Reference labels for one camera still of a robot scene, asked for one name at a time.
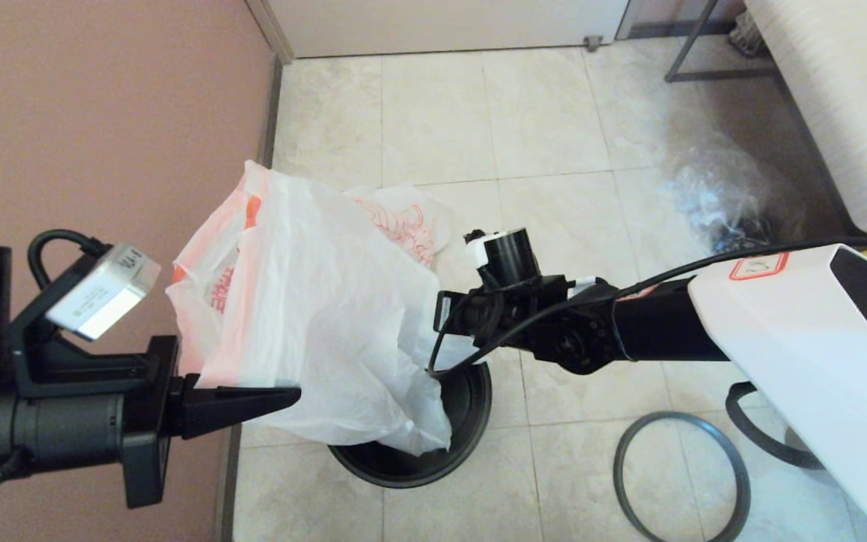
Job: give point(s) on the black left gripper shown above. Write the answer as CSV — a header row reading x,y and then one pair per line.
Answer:
x,y
65,429

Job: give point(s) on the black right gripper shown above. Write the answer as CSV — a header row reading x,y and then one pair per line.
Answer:
x,y
471,320

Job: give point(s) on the black round trash bin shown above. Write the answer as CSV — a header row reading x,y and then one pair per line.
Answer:
x,y
463,421

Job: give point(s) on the white red-printed trash bag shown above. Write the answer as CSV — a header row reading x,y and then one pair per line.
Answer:
x,y
403,218

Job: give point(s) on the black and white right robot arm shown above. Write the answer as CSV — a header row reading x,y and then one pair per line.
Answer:
x,y
817,339

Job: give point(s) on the crumpled clear plastic bag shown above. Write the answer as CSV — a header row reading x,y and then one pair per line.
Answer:
x,y
712,181

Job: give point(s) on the black crumpled item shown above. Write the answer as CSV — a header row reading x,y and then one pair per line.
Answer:
x,y
742,237

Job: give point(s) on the white door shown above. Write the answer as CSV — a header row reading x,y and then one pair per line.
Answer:
x,y
441,22

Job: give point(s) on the small metal door stop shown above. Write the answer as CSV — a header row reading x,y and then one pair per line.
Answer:
x,y
592,45

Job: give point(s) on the grey cloth bundle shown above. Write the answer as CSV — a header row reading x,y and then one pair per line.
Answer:
x,y
743,36

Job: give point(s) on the white ribbed table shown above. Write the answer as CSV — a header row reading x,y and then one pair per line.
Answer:
x,y
855,90

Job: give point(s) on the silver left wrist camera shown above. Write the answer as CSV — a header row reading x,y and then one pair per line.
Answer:
x,y
102,290

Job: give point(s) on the black left camera bracket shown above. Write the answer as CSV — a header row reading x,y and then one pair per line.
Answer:
x,y
34,354

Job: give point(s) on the dark metal table frame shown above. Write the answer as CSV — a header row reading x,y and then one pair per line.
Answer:
x,y
719,75

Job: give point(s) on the white door frame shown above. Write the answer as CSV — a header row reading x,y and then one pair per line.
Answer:
x,y
272,34

